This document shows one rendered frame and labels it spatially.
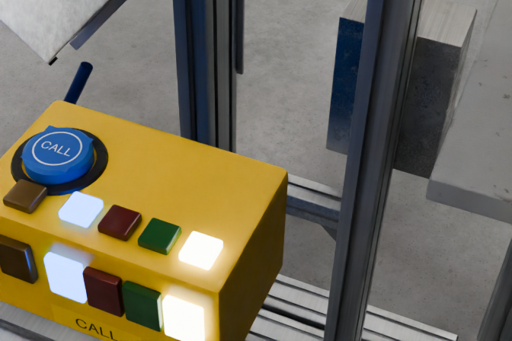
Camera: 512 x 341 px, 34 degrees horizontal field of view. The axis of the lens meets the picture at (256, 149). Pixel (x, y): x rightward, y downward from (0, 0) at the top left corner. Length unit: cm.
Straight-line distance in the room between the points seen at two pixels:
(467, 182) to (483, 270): 108
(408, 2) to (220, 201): 46
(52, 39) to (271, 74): 151
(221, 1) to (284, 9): 153
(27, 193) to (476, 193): 45
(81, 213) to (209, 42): 58
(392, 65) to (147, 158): 48
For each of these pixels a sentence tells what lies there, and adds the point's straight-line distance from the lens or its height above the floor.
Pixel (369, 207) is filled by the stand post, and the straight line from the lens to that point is 108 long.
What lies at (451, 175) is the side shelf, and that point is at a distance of 81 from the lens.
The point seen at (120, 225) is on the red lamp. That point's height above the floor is 108.
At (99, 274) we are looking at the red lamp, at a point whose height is 106.
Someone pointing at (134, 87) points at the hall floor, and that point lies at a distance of 226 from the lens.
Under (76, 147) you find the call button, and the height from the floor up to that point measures 108.
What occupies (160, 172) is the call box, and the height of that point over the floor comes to 107.
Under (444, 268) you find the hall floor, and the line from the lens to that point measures 186.
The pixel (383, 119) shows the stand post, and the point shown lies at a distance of 98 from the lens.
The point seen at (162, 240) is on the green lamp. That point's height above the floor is 108.
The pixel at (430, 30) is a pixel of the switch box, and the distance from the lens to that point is 102.
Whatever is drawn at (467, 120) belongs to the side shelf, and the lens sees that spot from 87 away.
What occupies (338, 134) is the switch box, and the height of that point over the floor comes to 65.
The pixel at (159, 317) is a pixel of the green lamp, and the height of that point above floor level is 104.
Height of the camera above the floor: 141
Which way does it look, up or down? 43 degrees down
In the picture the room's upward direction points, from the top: 2 degrees clockwise
